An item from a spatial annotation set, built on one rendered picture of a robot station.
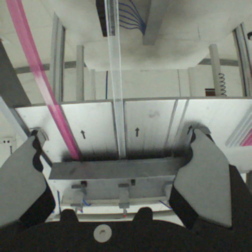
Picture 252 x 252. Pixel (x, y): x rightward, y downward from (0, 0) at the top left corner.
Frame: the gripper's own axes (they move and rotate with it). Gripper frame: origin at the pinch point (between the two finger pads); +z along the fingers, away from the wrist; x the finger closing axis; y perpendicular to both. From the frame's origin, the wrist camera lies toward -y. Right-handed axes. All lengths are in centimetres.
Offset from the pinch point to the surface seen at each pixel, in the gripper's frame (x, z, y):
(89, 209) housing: -10.7, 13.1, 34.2
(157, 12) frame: 12.3, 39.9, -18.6
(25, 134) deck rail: -19.2, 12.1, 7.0
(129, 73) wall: 10, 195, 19
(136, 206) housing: 3.1, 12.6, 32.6
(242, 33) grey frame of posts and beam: 50, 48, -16
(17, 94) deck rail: -19.1, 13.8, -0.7
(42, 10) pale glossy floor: -64, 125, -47
